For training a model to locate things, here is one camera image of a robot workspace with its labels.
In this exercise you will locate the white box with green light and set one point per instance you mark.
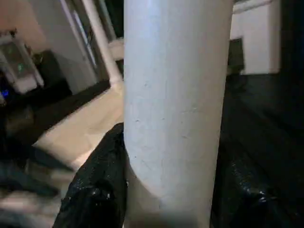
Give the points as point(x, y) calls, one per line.
point(19, 61)

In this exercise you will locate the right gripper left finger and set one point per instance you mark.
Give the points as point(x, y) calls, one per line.
point(95, 190)

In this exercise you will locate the black work mat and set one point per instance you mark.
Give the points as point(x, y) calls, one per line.
point(261, 133)

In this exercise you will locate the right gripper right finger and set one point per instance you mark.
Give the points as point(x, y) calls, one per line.
point(251, 194)

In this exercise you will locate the white plastic table top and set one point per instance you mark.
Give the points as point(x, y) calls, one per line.
point(80, 128)

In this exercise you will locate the white plastic table leg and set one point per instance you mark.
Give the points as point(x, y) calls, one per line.
point(175, 109)
point(102, 42)

